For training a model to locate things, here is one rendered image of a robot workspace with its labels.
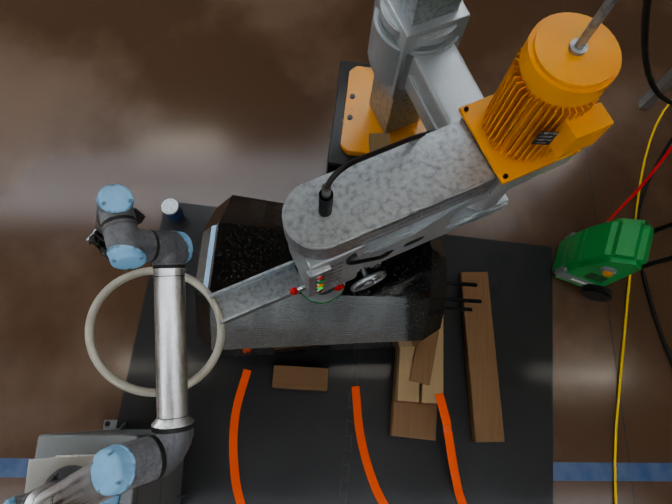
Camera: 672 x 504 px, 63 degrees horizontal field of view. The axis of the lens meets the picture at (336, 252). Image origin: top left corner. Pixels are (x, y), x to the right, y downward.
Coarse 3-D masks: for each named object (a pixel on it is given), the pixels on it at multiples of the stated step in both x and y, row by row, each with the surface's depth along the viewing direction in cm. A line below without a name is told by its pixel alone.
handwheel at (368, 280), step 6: (360, 270) 207; (366, 276) 200; (372, 276) 200; (378, 276) 201; (384, 276) 207; (360, 282) 200; (366, 282) 204; (372, 282) 205; (354, 288) 203; (360, 288) 211
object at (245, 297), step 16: (272, 272) 216; (288, 272) 219; (224, 288) 211; (240, 288) 216; (256, 288) 216; (272, 288) 217; (288, 288) 217; (224, 304) 214; (240, 304) 214; (256, 304) 214; (224, 320) 207
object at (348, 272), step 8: (360, 248) 175; (296, 256) 195; (336, 256) 173; (344, 256) 174; (360, 256) 184; (296, 264) 210; (304, 264) 179; (312, 264) 172; (320, 264) 172; (328, 264) 175; (344, 264) 184; (304, 272) 191; (344, 272) 196; (352, 272) 202; (304, 280) 204; (344, 280) 209
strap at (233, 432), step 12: (240, 384) 306; (240, 396) 304; (240, 408) 302; (360, 408) 305; (444, 408) 287; (360, 420) 303; (444, 420) 286; (360, 432) 301; (444, 432) 290; (360, 444) 299; (372, 468) 296; (456, 468) 290; (372, 480) 294; (456, 480) 292; (240, 492) 290; (456, 492) 293
